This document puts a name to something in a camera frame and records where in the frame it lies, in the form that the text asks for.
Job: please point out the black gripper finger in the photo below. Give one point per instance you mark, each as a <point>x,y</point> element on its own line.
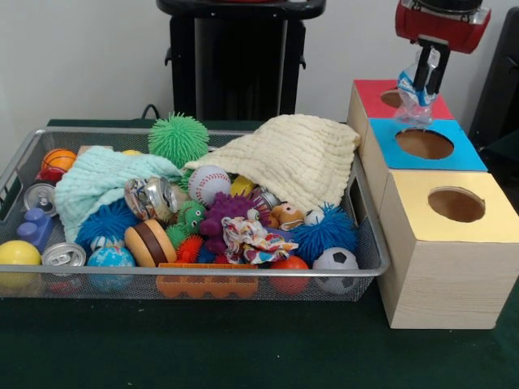
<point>422,67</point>
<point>440,67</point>

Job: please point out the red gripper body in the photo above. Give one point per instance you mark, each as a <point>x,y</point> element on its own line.
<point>446,28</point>

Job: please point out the crushed clear plastic bottle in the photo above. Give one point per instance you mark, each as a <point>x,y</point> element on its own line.
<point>415,107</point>

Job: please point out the cream waffle cloth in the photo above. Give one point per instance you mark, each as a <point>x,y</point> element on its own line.
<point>292,158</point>

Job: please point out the green puffer ball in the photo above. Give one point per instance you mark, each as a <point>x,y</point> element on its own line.
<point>178,139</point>

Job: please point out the orange basketball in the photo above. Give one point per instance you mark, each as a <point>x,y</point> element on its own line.
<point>58,159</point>

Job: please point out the wooden box with three holes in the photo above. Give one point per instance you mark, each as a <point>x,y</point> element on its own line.
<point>442,283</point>

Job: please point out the black chair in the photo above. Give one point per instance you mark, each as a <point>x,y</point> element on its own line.
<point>498,81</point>

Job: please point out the dark green table cloth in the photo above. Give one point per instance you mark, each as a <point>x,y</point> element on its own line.
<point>507,150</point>
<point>243,344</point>

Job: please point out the blue puffer ball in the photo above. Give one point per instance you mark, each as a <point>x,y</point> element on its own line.
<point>324,239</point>

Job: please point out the soccer ball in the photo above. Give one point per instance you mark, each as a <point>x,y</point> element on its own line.
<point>334,257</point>

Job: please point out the purple spiky toy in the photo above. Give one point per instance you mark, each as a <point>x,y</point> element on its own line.
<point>227,210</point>

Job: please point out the white baseball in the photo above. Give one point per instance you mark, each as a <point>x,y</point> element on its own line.
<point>208,184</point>

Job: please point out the crushed drink can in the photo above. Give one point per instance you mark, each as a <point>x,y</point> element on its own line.
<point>152,198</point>

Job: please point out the toy hamburger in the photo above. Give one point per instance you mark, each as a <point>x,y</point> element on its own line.
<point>150,243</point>

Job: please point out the mint green cloth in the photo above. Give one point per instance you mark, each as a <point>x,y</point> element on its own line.
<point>97,178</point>

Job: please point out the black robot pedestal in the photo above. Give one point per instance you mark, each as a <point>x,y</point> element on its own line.
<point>239,61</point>

